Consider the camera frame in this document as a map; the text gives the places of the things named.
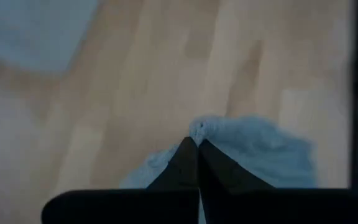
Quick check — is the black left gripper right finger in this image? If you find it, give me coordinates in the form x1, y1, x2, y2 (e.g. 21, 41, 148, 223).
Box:
198, 138, 358, 224

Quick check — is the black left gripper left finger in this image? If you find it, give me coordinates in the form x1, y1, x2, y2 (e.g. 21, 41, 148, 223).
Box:
40, 136, 201, 224

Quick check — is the light blue cloth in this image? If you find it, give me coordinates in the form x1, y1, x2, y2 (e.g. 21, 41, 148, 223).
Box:
119, 114, 319, 190

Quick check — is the white plastic bin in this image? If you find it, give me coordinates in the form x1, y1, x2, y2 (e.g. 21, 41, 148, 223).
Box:
0, 0, 101, 75

